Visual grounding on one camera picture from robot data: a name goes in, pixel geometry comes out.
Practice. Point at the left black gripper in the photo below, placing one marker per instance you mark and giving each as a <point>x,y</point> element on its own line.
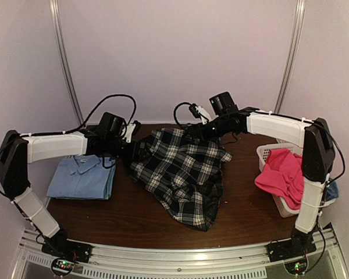
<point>131,154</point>

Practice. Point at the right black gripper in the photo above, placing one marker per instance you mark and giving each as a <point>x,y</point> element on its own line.
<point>196,133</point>

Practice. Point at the black white plaid shirt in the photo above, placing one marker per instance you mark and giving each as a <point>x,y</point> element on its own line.
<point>184,175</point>

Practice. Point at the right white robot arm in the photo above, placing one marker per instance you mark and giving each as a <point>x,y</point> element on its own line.
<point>312,136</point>

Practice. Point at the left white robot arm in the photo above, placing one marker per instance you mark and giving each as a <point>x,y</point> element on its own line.
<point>111,137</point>

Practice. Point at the white plastic laundry basket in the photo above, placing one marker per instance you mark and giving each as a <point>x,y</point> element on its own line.
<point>262,152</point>

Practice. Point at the folded light blue shirt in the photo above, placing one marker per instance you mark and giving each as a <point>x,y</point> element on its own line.
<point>83,178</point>

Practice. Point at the pink shirt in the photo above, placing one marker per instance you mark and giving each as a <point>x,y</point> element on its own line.
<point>282,177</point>

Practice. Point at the left round circuit board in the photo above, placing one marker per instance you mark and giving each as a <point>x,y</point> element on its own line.
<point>62,267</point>

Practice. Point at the round circuit board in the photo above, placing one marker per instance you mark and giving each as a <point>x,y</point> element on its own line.
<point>62,267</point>
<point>296,267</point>

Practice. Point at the blue denim garment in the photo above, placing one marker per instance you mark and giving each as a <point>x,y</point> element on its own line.
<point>331,194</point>

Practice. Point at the right round circuit board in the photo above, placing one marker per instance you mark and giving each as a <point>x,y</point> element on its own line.
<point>296,267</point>

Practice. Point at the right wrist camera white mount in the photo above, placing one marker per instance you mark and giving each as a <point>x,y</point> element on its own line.
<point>200,113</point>

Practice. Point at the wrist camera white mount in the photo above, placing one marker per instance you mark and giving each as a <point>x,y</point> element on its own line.
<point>131,130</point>
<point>200,113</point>

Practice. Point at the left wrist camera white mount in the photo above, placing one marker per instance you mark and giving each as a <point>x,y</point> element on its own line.
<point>131,130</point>

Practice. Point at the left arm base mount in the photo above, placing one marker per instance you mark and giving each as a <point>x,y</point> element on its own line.
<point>70,250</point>

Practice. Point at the front aluminium rail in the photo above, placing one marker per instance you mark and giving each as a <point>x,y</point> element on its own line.
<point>246,261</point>

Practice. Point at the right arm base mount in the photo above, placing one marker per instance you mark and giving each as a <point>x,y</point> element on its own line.
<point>286,249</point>

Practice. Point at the right aluminium frame post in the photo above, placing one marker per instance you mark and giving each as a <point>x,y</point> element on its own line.
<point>296,33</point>

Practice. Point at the aluminium frame post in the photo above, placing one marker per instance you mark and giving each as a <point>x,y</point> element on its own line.
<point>296,33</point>
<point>60,43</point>

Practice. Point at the left aluminium frame post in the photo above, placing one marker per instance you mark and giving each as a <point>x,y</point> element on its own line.
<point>60,43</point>

